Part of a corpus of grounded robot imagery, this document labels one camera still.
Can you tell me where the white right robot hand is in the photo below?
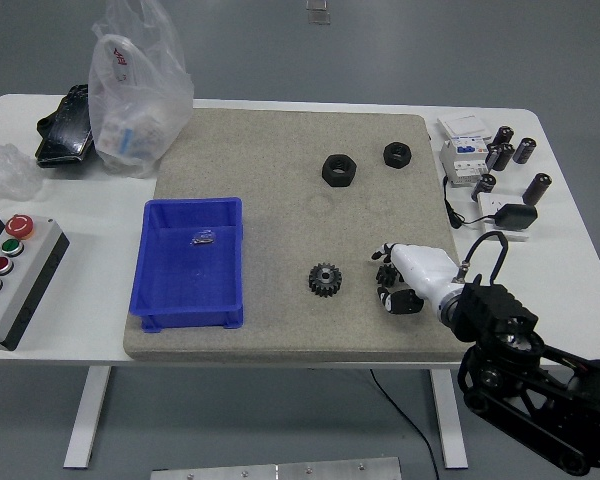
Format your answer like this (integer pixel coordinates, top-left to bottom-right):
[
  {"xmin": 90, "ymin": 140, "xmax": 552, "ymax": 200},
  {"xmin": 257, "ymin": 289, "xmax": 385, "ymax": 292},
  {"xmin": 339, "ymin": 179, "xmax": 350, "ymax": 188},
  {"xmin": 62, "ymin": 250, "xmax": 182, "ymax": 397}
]
[{"xmin": 371, "ymin": 241, "xmax": 465, "ymax": 317}]

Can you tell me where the small black gear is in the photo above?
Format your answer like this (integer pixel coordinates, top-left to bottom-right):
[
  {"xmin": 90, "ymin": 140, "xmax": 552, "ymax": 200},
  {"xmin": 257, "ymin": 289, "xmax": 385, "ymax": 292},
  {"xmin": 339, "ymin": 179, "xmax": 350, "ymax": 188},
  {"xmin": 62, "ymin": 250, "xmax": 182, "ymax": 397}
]
[{"xmin": 376, "ymin": 264, "xmax": 404, "ymax": 289}]

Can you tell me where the large black gear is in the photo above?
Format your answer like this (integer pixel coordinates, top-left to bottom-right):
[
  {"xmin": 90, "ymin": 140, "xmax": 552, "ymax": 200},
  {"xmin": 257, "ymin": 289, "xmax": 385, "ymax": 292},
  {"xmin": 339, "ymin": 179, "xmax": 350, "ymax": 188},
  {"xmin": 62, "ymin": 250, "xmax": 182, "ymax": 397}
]
[{"xmin": 307, "ymin": 262, "xmax": 344, "ymax": 300}]

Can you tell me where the small black hex nut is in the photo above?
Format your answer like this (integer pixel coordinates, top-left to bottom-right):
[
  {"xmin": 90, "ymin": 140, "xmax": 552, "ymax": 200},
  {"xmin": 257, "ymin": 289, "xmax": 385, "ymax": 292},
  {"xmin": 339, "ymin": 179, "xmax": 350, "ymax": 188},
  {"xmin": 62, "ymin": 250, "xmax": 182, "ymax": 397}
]
[{"xmin": 382, "ymin": 141, "xmax": 414, "ymax": 170}]

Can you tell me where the large black hex nut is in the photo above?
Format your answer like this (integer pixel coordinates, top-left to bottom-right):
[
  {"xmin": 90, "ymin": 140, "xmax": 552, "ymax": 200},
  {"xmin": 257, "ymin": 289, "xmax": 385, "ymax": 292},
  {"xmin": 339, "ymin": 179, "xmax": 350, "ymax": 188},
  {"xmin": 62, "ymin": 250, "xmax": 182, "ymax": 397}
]
[{"xmin": 320, "ymin": 153, "xmax": 359, "ymax": 189}]

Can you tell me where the grey push-button control box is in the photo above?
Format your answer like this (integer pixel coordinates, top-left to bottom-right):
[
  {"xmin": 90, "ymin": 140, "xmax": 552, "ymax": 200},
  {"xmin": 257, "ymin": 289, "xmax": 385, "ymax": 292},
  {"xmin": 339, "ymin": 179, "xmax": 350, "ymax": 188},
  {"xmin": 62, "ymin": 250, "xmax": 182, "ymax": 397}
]
[{"xmin": 0, "ymin": 203, "xmax": 72, "ymax": 352}]

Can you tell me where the black power adapter plug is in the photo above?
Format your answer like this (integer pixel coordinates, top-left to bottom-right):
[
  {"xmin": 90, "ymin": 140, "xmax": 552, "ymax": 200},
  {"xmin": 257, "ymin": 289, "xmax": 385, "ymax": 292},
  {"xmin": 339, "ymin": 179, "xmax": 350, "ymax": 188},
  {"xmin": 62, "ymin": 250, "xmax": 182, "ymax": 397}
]
[{"xmin": 494, "ymin": 202, "xmax": 539, "ymax": 232}]

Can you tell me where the white circuit breaker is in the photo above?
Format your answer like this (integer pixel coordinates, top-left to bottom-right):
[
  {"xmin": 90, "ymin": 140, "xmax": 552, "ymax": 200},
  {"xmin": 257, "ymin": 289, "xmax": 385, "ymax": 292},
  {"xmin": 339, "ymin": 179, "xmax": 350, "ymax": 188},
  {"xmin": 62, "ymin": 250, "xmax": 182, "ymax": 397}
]
[{"xmin": 438, "ymin": 137, "xmax": 494, "ymax": 189}]

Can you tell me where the flat white carton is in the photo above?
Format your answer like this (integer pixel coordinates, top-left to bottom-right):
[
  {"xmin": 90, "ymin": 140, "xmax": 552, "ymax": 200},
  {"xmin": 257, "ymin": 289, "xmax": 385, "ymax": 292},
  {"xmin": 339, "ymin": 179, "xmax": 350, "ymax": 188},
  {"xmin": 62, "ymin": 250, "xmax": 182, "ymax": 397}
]
[{"xmin": 436, "ymin": 113, "xmax": 492, "ymax": 142}]

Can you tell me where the grey-brown mat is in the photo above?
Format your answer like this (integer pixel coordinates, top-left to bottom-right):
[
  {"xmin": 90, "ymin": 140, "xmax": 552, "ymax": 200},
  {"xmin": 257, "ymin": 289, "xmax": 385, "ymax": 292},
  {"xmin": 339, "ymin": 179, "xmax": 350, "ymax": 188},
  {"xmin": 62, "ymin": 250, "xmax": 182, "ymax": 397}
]
[{"xmin": 122, "ymin": 108, "xmax": 479, "ymax": 362}]

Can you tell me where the white table leg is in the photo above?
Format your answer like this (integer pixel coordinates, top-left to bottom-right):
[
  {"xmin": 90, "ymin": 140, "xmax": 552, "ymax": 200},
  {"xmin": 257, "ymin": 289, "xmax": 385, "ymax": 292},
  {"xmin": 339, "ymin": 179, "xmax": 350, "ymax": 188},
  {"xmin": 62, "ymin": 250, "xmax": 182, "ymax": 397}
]
[
  {"xmin": 427, "ymin": 369, "xmax": 469, "ymax": 470},
  {"xmin": 62, "ymin": 366, "xmax": 112, "ymax": 470}
]

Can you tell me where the blue plastic bin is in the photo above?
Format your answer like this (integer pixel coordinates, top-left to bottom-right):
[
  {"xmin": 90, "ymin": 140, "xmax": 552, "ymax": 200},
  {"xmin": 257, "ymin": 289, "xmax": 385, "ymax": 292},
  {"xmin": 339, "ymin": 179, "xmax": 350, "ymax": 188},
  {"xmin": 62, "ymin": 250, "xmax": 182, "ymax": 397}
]
[{"xmin": 128, "ymin": 196, "xmax": 245, "ymax": 334}]

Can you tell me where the silver metal plate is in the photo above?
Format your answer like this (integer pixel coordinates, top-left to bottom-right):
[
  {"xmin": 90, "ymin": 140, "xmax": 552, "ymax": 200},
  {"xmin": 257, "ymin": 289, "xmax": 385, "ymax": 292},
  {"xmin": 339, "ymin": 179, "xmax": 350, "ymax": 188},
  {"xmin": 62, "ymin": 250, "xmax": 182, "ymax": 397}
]
[{"xmin": 149, "ymin": 456, "xmax": 402, "ymax": 480}]

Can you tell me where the white plastic shopping bag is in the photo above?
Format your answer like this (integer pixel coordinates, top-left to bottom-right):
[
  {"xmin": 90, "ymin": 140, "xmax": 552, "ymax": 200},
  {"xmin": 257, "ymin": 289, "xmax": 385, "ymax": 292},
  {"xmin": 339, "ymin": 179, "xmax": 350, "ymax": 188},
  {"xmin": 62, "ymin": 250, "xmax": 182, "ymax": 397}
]
[{"xmin": 88, "ymin": 0, "xmax": 195, "ymax": 179}]

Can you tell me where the black shiny packet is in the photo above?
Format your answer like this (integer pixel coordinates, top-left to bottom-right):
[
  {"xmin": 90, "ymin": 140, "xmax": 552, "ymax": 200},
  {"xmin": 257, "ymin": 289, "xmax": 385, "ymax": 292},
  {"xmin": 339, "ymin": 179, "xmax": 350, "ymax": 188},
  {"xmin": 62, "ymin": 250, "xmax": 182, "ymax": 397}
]
[{"xmin": 34, "ymin": 83, "xmax": 97, "ymax": 169}]

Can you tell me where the red emergency stop button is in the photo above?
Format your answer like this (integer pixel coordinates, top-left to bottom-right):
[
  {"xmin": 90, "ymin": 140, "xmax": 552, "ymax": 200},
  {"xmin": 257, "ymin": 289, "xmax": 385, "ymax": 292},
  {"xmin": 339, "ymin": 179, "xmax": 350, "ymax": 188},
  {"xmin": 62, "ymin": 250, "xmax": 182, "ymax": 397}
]
[{"xmin": 4, "ymin": 213, "xmax": 36, "ymax": 241}]

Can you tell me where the crumpled clear plastic wrap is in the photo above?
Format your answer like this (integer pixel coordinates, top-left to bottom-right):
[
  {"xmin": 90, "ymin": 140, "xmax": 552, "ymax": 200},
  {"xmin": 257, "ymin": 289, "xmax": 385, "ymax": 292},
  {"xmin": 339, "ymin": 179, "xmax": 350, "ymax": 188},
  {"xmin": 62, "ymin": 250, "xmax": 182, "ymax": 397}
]
[{"xmin": 0, "ymin": 141, "xmax": 45, "ymax": 201}]

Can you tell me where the black adapter cord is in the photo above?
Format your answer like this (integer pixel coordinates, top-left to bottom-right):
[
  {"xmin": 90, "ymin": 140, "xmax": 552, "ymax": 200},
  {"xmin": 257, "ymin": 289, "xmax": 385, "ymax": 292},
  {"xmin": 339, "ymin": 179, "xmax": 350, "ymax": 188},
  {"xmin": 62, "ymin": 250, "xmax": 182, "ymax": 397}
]
[{"xmin": 442, "ymin": 175, "xmax": 499, "ymax": 231}]

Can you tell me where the white wall socket plate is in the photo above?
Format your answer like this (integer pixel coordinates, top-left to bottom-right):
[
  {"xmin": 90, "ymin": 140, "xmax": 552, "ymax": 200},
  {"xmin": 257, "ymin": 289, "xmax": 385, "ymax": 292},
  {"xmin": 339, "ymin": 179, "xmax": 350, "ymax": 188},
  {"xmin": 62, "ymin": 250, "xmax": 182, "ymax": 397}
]
[{"xmin": 477, "ymin": 192, "xmax": 532, "ymax": 242}]

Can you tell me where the black floor cable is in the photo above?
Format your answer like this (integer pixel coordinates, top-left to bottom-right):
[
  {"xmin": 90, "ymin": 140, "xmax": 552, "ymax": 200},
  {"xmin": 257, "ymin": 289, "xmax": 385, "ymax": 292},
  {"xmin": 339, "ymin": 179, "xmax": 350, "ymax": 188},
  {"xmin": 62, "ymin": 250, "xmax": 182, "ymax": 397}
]
[{"xmin": 369, "ymin": 369, "xmax": 440, "ymax": 480}]

